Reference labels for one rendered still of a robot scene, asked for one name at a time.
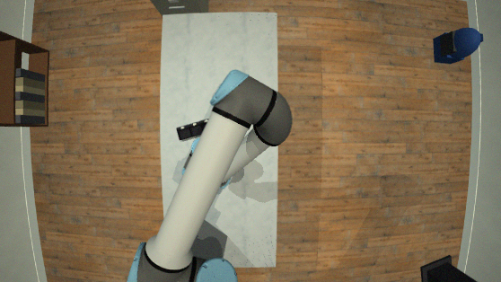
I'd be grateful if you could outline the black bin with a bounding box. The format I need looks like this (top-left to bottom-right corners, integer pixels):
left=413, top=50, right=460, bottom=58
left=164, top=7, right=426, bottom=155
left=177, top=119, right=207, bottom=140

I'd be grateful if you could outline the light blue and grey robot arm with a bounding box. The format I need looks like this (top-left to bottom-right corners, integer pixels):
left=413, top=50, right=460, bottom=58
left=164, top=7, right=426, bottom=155
left=127, top=70, right=292, bottom=282

